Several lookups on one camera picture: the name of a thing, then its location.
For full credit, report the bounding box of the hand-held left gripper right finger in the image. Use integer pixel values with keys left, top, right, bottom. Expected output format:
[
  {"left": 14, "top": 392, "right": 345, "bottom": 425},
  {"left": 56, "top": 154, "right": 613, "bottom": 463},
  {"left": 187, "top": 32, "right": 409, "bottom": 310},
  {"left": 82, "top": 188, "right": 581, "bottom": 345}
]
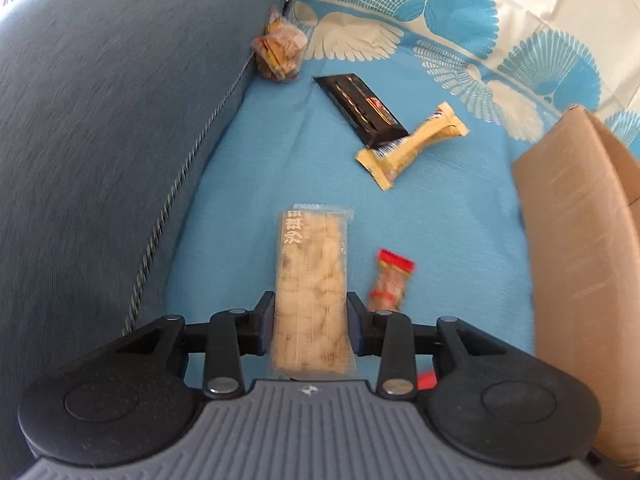
[{"left": 346, "top": 291, "right": 506, "bottom": 401}]

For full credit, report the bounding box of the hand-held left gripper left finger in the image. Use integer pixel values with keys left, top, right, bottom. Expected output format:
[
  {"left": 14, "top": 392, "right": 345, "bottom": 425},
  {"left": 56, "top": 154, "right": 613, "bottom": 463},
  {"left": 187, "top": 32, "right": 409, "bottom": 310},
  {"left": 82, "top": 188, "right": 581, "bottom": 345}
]
[{"left": 112, "top": 290, "right": 277, "bottom": 398}]

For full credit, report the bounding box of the clear rice cracker bar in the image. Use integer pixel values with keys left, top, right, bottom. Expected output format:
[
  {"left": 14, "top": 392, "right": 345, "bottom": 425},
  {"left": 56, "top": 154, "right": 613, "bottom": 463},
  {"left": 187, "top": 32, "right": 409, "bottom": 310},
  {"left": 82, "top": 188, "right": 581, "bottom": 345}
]
[{"left": 267, "top": 203, "right": 356, "bottom": 381}]

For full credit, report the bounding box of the black chocolate bar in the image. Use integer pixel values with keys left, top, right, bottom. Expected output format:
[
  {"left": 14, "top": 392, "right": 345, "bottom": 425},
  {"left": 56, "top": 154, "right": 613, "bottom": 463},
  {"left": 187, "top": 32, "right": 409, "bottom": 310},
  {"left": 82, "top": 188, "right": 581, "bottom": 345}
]
[{"left": 313, "top": 74, "right": 410, "bottom": 148}]

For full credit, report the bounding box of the cardboard box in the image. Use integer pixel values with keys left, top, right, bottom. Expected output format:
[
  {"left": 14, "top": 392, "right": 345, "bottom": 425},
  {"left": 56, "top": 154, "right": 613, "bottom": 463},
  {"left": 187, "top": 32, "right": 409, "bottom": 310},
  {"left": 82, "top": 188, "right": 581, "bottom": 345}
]
[{"left": 512, "top": 105, "right": 640, "bottom": 466}]

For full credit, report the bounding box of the clear bag of cookies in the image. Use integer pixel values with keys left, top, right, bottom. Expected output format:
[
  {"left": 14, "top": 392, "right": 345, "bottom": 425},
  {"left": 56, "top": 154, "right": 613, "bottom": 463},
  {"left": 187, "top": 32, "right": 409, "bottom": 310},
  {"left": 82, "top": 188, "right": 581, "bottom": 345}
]
[{"left": 251, "top": 6, "right": 308, "bottom": 82}]

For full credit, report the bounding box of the small red snack packet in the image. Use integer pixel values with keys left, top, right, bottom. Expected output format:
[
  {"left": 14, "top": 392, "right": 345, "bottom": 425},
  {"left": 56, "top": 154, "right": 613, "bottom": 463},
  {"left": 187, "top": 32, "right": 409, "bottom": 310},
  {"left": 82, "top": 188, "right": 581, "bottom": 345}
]
[{"left": 367, "top": 248, "right": 416, "bottom": 313}]

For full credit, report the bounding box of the blue fan print blanket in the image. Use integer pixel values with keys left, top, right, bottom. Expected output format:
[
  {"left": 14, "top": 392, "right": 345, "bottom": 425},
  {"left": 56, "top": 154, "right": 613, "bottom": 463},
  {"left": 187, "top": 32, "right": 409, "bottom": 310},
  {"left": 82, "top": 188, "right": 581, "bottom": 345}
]
[{"left": 122, "top": 0, "right": 640, "bottom": 391}]

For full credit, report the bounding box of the yellow wrapped snack bar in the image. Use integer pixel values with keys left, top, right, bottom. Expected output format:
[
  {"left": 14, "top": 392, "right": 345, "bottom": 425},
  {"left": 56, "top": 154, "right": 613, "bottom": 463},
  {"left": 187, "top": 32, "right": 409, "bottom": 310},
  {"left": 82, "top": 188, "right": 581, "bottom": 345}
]
[{"left": 356, "top": 102, "right": 470, "bottom": 191}]

